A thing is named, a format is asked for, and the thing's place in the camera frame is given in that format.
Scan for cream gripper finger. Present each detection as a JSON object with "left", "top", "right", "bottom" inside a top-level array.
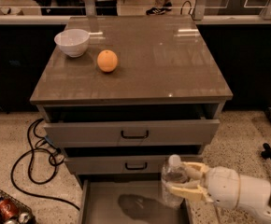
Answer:
[
  {"left": 168, "top": 185, "right": 213, "bottom": 203},
  {"left": 183, "top": 161, "right": 209, "bottom": 180}
]

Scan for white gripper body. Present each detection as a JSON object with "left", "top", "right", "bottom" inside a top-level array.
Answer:
[{"left": 206, "top": 167, "right": 240, "bottom": 209}]

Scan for clear plastic water bottle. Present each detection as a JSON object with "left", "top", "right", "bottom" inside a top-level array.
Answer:
[{"left": 161, "top": 154, "right": 189, "bottom": 208}]

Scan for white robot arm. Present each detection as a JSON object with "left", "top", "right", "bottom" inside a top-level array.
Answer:
[{"left": 165, "top": 162, "right": 271, "bottom": 224}]

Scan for middle grey drawer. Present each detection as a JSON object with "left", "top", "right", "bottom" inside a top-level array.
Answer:
[{"left": 64, "top": 145, "right": 203, "bottom": 175}]

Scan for grey drawer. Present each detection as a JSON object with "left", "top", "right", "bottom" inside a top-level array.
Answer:
[
  {"left": 45, "top": 105, "right": 220, "bottom": 147},
  {"left": 64, "top": 145, "right": 203, "bottom": 175},
  {"left": 78, "top": 175, "right": 193, "bottom": 224}
]

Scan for bottom grey drawer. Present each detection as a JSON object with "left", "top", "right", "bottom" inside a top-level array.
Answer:
[{"left": 78, "top": 175, "right": 193, "bottom": 224}]

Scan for grey drawer cabinet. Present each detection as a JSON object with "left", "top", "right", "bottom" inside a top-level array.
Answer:
[{"left": 29, "top": 15, "right": 234, "bottom": 224}]

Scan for top grey drawer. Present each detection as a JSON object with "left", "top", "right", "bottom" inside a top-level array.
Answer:
[{"left": 45, "top": 105, "right": 220, "bottom": 147}]

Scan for orange fruit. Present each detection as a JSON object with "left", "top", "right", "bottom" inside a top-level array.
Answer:
[{"left": 97, "top": 49, "right": 118, "bottom": 73}]

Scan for silver can top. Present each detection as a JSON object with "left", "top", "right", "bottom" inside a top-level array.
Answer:
[{"left": 18, "top": 212, "right": 32, "bottom": 224}]

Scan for white bowl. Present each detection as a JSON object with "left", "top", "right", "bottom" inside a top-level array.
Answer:
[{"left": 54, "top": 29, "right": 90, "bottom": 58}]

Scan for person legs in background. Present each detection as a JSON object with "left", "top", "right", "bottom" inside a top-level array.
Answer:
[{"left": 146, "top": 0, "right": 172, "bottom": 15}]

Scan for red soda can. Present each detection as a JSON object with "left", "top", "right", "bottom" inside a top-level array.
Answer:
[{"left": 0, "top": 199, "right": 19, "bottom": 221}]

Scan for metal railing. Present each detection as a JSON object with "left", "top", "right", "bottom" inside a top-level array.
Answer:
[{"left": 0, "top": 0, "right": 271, "bottom": 24}]

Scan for black floor cable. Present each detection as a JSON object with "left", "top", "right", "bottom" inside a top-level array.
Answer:
[{"left": 10, "top": 118, "right": 81, "bottom": 211}]

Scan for wire basket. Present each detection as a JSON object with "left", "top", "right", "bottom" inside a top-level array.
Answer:
[{"left": 0, "top": 189, "right": 36, "bottom": 224}]

